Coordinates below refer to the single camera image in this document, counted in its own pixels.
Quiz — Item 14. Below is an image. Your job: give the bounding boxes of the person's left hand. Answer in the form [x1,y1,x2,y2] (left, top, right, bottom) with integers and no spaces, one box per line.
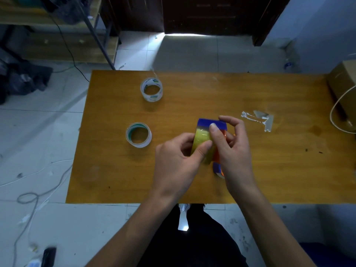
[151,133,214,205]

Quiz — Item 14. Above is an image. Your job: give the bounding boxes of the person's right hand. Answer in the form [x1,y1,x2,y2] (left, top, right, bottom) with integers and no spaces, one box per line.
[209,116,258,201]

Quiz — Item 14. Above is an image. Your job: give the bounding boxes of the yellow tape roll blue core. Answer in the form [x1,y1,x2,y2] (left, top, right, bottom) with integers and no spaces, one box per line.
[190,118,236,179]

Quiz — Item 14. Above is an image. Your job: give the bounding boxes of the person's left forearm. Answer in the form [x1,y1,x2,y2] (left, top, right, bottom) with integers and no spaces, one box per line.
[85,192,181,267]

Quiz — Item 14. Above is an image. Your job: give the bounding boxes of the person's right forearm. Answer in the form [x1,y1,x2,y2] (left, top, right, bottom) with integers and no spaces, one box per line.
[236,184,316,267]

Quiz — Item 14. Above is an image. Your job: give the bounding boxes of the torn clear tape scraps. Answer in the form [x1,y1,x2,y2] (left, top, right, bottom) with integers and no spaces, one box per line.
[241,110,274,133]

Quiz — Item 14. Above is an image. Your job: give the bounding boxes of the clear tape roll green core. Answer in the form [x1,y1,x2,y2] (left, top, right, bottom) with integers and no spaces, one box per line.
[126,122,152,148]

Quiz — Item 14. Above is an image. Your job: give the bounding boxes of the clear tape roll white core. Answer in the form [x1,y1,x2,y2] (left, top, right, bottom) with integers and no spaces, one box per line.
[140,77,164,103]

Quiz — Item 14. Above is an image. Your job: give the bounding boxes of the person's black trousers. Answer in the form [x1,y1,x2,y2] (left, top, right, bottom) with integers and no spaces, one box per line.
[138,203,249,267]

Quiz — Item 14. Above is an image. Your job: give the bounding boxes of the dark wooden door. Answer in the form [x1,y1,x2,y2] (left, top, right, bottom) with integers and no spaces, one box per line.
[100,0,292,47]

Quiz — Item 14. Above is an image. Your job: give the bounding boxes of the brown cardboard box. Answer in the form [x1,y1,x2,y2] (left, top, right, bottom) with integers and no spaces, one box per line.
[326,60,356,125]

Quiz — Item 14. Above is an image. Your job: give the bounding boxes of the blue seat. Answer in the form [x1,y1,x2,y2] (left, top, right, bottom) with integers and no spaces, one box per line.
[299,242,356,267]

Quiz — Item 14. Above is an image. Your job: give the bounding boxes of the black handheld device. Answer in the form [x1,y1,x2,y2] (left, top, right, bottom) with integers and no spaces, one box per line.
[41,247,57,267]

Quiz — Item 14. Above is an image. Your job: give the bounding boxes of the black plastic bags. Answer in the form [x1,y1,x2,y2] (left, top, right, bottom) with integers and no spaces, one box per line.
[0,48,53,105]

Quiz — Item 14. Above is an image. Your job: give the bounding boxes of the dark bag on shelf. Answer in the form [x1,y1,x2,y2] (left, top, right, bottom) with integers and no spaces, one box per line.
[37,0,93,25]

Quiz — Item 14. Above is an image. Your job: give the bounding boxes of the white cable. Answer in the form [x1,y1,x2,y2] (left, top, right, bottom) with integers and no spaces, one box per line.
[329,85,356,134]

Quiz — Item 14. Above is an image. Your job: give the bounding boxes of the black cable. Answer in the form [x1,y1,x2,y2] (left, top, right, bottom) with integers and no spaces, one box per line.
[49,14,90,83]

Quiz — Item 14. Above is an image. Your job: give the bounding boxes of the grey floor cable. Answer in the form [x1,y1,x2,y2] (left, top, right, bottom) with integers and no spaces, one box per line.
[0,159,73,267]

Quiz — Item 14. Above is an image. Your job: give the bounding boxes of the wooden shelf metal frame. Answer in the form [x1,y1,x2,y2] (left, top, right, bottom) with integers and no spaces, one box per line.
[0,0,121,70]

